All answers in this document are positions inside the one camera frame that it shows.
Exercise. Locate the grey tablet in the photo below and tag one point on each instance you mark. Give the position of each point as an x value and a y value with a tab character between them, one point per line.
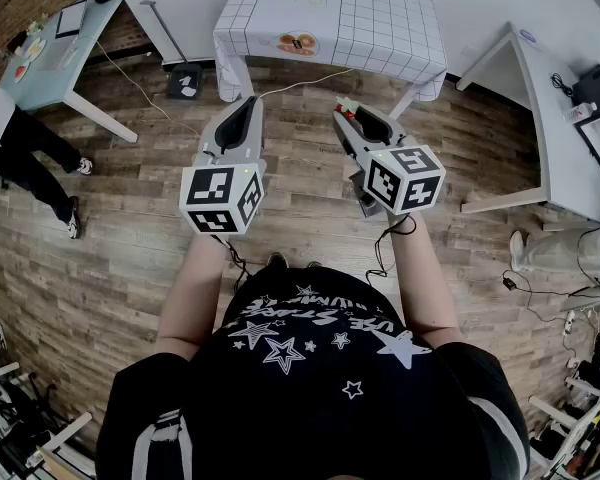
71	18

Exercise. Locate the table with white grid cloth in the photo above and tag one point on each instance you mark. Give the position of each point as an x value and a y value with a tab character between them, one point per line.
375	23

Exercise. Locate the clear plastic bottle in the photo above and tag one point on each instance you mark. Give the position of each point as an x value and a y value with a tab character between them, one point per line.
580	110

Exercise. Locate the white power strip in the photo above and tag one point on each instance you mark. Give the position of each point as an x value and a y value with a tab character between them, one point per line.
570	322

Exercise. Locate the light blue table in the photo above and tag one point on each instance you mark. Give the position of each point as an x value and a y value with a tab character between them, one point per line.
55	78

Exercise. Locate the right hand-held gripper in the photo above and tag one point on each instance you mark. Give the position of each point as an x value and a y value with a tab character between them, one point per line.
405	178

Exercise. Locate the round blue sticker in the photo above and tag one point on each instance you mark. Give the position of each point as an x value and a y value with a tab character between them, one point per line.
528	36

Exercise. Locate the white metal rack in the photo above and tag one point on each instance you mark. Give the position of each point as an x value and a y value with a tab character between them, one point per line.
10	418

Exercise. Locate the person's black shoe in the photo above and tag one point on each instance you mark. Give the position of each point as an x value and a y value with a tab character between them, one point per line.
277	259

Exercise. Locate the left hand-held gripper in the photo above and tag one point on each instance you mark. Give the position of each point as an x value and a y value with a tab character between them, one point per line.
222	198

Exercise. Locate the person's black star-print shirt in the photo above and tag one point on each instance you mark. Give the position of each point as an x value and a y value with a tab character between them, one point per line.
320	398

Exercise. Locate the white desk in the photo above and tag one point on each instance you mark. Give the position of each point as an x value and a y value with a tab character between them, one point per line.
565	158

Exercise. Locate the person's left forearm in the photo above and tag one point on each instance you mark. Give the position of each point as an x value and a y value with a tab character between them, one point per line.
195	288

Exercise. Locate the small plate with food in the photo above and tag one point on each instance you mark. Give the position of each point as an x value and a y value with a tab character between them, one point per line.
34	48
20	72

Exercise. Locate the person's right forearm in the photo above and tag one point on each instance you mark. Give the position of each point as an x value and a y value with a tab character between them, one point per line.
422	278

